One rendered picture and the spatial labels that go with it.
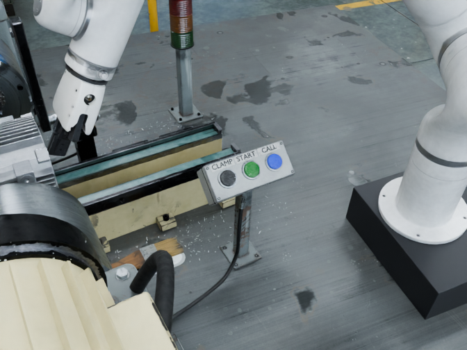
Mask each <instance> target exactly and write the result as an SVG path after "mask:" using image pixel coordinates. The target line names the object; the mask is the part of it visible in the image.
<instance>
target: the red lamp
mask: <svg viewBox="0 0 467 350"><path fill-rule="evenodd" d="M169 11H170V14H171V15H173V16H175V17H186V16H189V15H191V14H192V0H169Z"/></svg>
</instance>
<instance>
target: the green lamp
mask: <svg viewBox="0 0 467 350"><path fill-rule="evenodd" d="M170 32H171V43H172V46H173V47H176V48H181V49H183V48H188V47H191V46H192V45H193V30H191V31H190V32H188V33H175V32H173V31H171V29H170Z"/></svg>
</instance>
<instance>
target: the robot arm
mask: <svg viewBox="0 0 467 350"><path fill-rule="evenodd" d="M144 1H145V0H34V4H33V15H34V18H35V20H36V22H37V23H38V24H39V25H41V26H42V27H44V28H46V29H48V30H50V31H53V32H55V33H60V34H62V35H66V36H69V37H71V38H72V40H71V42H70V45H69V48H68V50H67V53H66V56H65V62H66V64H65V68H66V70H65V72H64V74H63V77H62V78H61V80H60V83H59V85H58V88H57V90H56V93H55V96H54V100H53V108H54V111H55V113H56V115H57V117H56V122H55V124H54V132H55V133H54V132H53V133H52V135H51V139H50V141H49V144H48V146H47V151H48V153H49V155H53V156H65V155H66V153H67V150H68V148H69V145H70V143H71V141H73V142H78V141H79V137H80V134H81V129H83V131H84V133H85V134H86V135H89V134H91V132H92V130H93V127H94V125H95V122H96V120H97V116H98V114H99V110H100V108H101V103H102V101H103V98H104V92H105V88H106V86H105V84H107V83H108V81H109V80H111V79H112V77H113V75H114V73H115V70H116V68H117V65H118V63H119V61H120V58H121V56H122V54H123V51H124V48H125V46H126V44H127V42H128V39H129V37H130V34H131V32H132V30H133V27H134V25H135V22H136V20H137V18H138V15H139V13H140V10H141V8H142V5H143V3H144ZM402 1H403V3H404V4H405V6H406V7H407V9H408V11H409V12H410V13H411V15H412V17H413V18H414V19H415V21H416V23H417V24H418V25H419V27H420V29H421V31H422V32H423V34H424V36H425V38H426V40H427V43H428V45H429V48H430V50H431V52H432V55H433V57H434V60H435V62H436V64H437V67H438V69H439V72H440V74H441V77H442V79H443V82H444V84H445V88H446V103H445V104H441V105H439V106H437V107H435V108H433V109H431V110H430V111H429V112H428V113H427V114H426V115H425V116H424V117H423V120H422V122H421V123H420V126H419V129H418V132H417V135H416V139H415V141H414V144H413V148H412V150H411V154H410V156H409V160H408V163H407V166H406V169H405V171H404V175H403V177H399V178H396V179H393V180H392V181H390V182H388V183H387V184H386V185H385V186H384V187H383V188H382V190H381V192H380V194H379V198H378V207H379V212H380V214H381V216H382V218H383V219H384V221H385V222H386V223H387V224H388V225H389V226H390V227H391V228H392V229H393V230H394V231H395V232H397V233H399V234H400V235H402V236H404V237H405V238H408V239H410V240H413V241H416V242H420V243H425V244H445V243H448V242H452V241H453V240H456V239H457V238H459V237H460V236H461V235H463V233H464V232H465V230H466V229H467V205H466V203H465V201H464V200H463V199H462V198H461V196H462V194H463V193H464V190H465V189H466V186H467V0H402Z"/></svg>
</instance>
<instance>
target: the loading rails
mask: <svg viewBox="0 0 467 350"><path fill-rule="evenodd" d="M239 154H242V151H241V150H240V149H239V148H238V147H237V145H236V144H235V143H231V148H229V149H225V150H223V151H222V128H221V127H220V126H219V125H218V124H217V123H216V122H210V123H207V124H203V125H201V126H196V127H194V128H189V129H187V130H184V131H180V132H178V133H173V134H171V135H166V136H164V137H160V138H157V139H154V140H150V141H148V142H143V143H141V144H137V145H134V146H131V147H127V148H124V149H120V150H117V151H114V152H110V153H107V154H104V155H101V156H97V157H94V158H91V159H87V160H84V161H81V162H77V163H74V164H71V165H68V166H64V167H61V168H58V169H54V173H55V176H56V180H57V183H58V187H59V188H60V189H62V190H64V191H66V192H69V193H70V194H71V195H73V196H74V197H76V198H77V199H78V200H79V201H80V202H81V204H82V205H83V207H84V208H85V210H86V212H87V214H88V216H89V218H90V221H91V222H92V225H93V227H94V229H95V231H96V233H97V236H98V238H99V240H100V242H101V245H102V247H103V248H104V251H105V252H106V253H108V252H110V251H111V249H110V245H109V243H108V241H109V240H112V239H114V238H117V237H119V236H122V235H125V234H127V233H130V232H133V231H136V230H138V229H141V228H144V227H146V226H149V225H152V224H155V223H157V225H158V227H159V228H160V230H161V231H166V230H168V229H170V228H174V227H175V226H177V221H176V219H175V218H174V216H176V215H179V214H181V213H184V212H187V211H189V210H192V209H195V208H198V207H200V206H203V205H206V204H208V201H207V199H206V195H205V194H204V190H203V188H202V185H201V183H200V180H199V177H198V175H197V171H199V170H200V169H201V167H204V166H206V165H210V164H212V163H216V162H218V161H221V160H224V159H227V158H230V157H233V156H237V155H239Z"/></svg>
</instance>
